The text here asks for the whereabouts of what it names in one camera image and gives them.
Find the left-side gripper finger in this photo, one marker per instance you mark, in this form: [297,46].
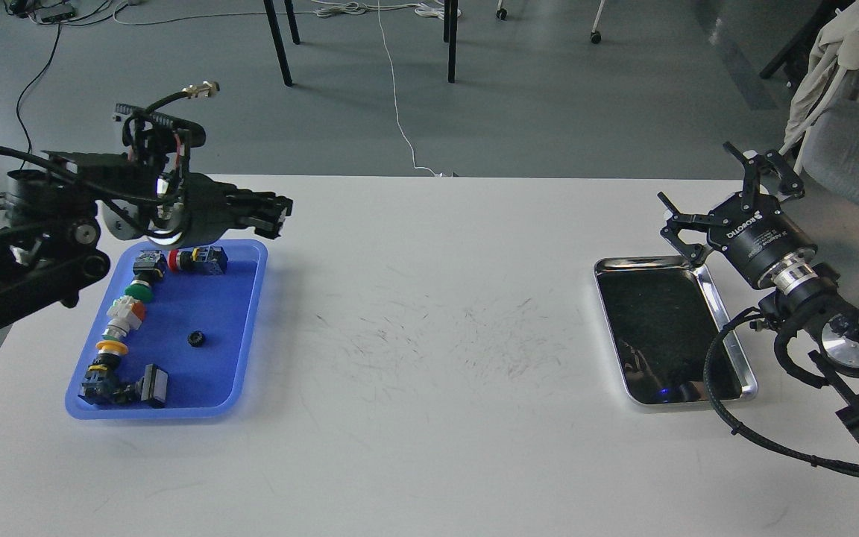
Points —
[266,223]
[247,200]

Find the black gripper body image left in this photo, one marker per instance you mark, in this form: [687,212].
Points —
[206,213]

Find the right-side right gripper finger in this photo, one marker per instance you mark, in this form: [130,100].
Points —
[790,185]

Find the black Robotiq gripper body right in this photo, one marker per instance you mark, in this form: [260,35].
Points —
[756,240]

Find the small black gear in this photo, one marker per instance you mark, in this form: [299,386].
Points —
[196,339]

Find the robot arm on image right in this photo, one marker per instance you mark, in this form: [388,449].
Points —
[816,329]

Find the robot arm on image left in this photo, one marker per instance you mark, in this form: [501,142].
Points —
[56,209]

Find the silver metal tray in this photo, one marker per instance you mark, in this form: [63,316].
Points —
[661,315]

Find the blue plastic tray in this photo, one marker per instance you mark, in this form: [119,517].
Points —
[203,382]

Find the white orange push button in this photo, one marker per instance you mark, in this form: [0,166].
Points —
[125,315]

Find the beige jacket on chair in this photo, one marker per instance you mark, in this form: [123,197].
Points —
[835,53]

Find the black table leg left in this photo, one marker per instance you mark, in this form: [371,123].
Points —
[277,37]

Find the black table leg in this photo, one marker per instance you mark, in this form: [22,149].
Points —
[451,14]
[277,37]

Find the black table leg right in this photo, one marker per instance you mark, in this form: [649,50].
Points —
[451,14]

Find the red button blue switch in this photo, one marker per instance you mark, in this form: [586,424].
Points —
[200,260]

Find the black grey square switch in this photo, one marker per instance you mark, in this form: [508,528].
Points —
[150,266]

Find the green push button switch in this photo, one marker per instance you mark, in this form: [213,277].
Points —
[140,290]

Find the black switch block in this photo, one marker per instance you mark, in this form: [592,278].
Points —
[151,389]

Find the yellow button blue switch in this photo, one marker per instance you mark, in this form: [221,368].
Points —
[100,384]

